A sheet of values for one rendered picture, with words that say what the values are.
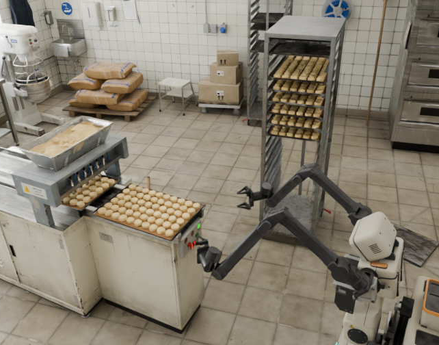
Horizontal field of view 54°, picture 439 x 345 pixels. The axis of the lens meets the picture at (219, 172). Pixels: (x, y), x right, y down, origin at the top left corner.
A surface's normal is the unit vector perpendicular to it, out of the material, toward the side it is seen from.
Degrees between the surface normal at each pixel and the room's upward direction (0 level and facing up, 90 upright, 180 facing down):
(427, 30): 91
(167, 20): 90
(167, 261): 90
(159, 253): 90
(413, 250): 0
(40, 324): 0
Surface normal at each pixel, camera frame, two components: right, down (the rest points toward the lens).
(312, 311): -0.02, -0.86
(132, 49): -0.29, 0.49
